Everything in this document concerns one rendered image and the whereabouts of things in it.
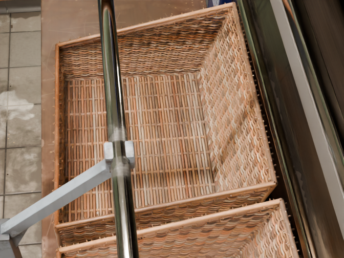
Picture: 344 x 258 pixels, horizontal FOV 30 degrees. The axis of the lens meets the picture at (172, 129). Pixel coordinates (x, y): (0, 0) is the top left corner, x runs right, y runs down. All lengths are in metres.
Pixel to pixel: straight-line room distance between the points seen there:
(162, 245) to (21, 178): 1.05
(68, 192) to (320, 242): 0.45
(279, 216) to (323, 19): 0.58
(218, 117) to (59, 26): 0.62
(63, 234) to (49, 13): 0.83
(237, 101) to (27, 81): 1.26
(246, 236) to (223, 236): 0.06
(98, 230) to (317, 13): 0.77
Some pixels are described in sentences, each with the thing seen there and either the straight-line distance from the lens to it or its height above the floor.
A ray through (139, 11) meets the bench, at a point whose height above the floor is 0.58.
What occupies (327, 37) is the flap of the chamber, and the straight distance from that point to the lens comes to 0.83.
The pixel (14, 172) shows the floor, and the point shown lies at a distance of 2.39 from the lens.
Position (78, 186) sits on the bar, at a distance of 1.04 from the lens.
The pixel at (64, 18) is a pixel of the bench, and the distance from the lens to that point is 2.02.
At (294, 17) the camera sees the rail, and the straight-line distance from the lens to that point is 0.80.
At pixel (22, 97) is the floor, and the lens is 2.59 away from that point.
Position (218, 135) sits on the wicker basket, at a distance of 1.65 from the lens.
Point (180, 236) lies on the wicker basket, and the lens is 1.38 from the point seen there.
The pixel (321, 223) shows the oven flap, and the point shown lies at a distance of 1.18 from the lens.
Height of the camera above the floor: 1.98
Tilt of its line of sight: 54 degrees down
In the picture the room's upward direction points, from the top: 4 degrees clockwise
